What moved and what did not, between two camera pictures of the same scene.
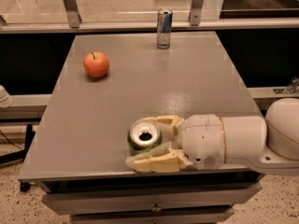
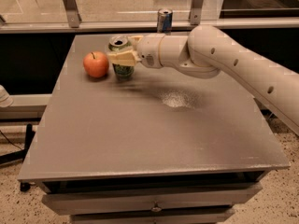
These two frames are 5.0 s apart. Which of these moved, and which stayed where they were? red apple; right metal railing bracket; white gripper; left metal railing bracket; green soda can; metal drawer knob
Moved: white gripper; green soda can
Stayed: left metal railing bracket; metal drawer knob; red apple; right metal railing bracket
